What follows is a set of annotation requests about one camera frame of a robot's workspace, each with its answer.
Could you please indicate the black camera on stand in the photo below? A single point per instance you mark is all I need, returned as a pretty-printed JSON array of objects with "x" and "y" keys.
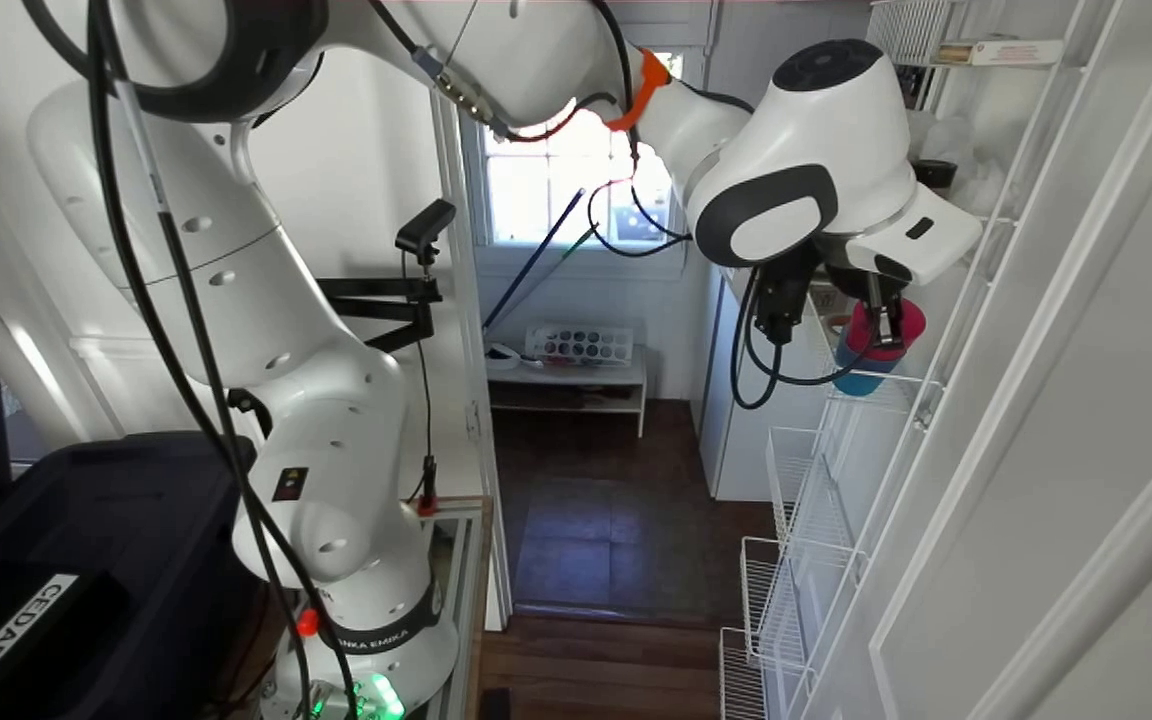
[{"x": 399, "y": 292}]

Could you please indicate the flat white box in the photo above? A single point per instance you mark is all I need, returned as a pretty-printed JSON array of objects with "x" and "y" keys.
[{"x": 1003, "y": 53}]

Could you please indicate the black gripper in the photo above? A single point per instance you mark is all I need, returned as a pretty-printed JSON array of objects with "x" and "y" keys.
[{"x": 859, "y": 266}]

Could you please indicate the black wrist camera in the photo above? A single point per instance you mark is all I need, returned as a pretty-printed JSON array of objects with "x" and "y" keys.
[{"x": 781, "y": 297}]

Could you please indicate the blue plastic cup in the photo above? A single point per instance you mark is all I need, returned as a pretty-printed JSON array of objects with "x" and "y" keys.
[{"x": 859, "y": 383}]

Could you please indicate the black storage case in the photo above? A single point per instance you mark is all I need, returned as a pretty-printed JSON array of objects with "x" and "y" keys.
[{"x": 96, "y": 560}]

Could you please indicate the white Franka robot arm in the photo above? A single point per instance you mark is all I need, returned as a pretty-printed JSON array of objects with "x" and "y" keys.
[{"x": 321, "y": 403}]

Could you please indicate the white low bench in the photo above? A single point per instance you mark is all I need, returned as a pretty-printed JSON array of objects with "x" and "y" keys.
[{"x": 571, "y": 387}]

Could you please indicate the pink plastic cup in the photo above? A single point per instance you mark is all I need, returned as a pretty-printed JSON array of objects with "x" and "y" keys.
[{"x": 907, "y": 349}]

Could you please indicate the white panel door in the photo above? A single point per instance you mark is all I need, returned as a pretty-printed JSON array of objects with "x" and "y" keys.
[{"x": 1081, "y": 440}]

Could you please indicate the white paint palette tray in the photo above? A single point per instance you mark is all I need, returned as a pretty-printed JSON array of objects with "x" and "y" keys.
[{"x": 576, "y": 345}]

